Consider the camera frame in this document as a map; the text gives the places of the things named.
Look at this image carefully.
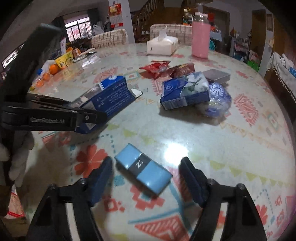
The long blue carton box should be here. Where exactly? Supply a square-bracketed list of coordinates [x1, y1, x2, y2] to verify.
[69, 75, 143, 134]

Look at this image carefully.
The light blue ZZ box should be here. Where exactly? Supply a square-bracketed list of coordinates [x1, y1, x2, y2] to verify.
[115, 144, 173, 195]

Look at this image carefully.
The blue patterned plastic bag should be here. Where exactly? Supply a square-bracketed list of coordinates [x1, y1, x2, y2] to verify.
[196, 82, 232, 118]

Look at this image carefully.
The blue tissue packet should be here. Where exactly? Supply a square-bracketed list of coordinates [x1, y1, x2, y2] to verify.
[160, 72, 210, 110]

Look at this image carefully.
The dark red snack wrapper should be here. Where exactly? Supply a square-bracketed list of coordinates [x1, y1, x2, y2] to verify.
[168, 63, 195, 78]

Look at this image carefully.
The white gloved left hand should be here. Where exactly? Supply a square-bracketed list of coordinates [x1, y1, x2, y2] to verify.
[1, 131, 35, 187]

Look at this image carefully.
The orange fruit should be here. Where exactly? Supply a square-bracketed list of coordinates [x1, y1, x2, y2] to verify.
[49, 64, 61, 75]
[42, 73, 51, 82]

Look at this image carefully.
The yellow snack box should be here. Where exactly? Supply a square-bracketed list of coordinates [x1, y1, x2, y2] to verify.
[55, 51, 74, 69]

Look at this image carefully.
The woven chair far left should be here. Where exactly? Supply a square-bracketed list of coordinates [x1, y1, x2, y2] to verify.
[91, 29, 128, 49]

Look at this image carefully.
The woven chair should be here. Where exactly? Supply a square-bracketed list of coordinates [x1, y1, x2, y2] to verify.
[149, 24, 192, 46]
[91, 29, 128, 49]

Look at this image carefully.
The silver grey small box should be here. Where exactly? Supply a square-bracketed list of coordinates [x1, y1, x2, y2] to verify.
[203, 69, 231, 84]

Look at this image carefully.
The green bag on floor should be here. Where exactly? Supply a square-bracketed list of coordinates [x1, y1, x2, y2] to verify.
[247, 60, 259, 72]

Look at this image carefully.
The sideboard with patterned cloth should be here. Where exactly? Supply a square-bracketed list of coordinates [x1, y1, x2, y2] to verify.
[265, 52, 295, 111]

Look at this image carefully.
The white tissue pack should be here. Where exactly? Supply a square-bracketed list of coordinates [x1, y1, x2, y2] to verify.
[147, 29, 179, 56]

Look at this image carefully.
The woven chair far centre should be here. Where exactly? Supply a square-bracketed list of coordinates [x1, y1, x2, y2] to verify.
[149, 24, 192, 46]

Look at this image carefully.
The pink thermos bottle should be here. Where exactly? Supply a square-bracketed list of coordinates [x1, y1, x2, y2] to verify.
[192, 12, 211, 59]

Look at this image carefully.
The red wall calendar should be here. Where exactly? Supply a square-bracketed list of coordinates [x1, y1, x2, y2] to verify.
[109, 2, 123, 28]

